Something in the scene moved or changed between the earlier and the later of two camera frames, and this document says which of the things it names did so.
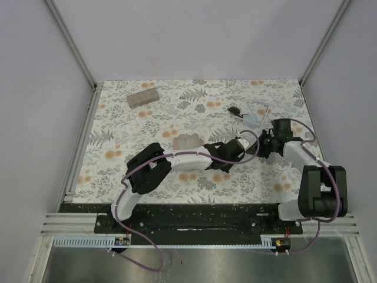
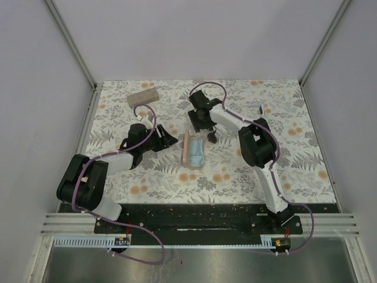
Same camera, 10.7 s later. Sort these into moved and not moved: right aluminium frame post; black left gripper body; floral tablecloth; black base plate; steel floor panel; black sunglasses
Moved: black left gripper body; black sunglasses
Not moved: right aluminium frame post; steel floor panel; black base plate; floral tablecloth
